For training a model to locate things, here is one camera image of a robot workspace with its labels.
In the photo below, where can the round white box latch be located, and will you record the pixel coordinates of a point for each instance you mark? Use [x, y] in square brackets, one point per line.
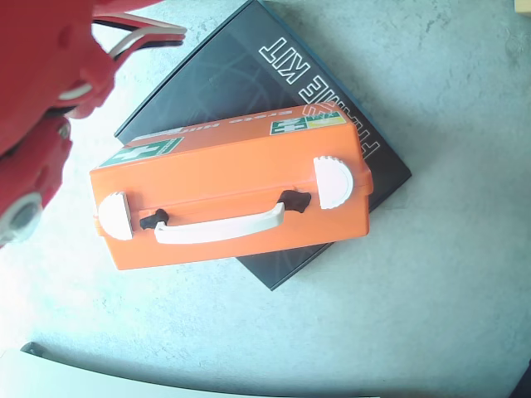
[117, 215]
[334, 181]

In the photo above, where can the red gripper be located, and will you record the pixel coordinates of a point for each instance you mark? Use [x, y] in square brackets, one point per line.
[31, 166]

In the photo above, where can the red robot arm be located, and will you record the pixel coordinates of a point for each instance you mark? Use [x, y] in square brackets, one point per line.
[45, 54]

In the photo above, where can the orange first aid box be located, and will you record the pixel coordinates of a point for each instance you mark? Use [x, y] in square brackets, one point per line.
[232, 178]

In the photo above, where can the light wooden piece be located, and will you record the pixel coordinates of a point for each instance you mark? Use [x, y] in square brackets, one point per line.
[523, 6]

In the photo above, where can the black cardboard kit box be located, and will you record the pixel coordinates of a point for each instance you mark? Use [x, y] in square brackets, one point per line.
[245, 70]

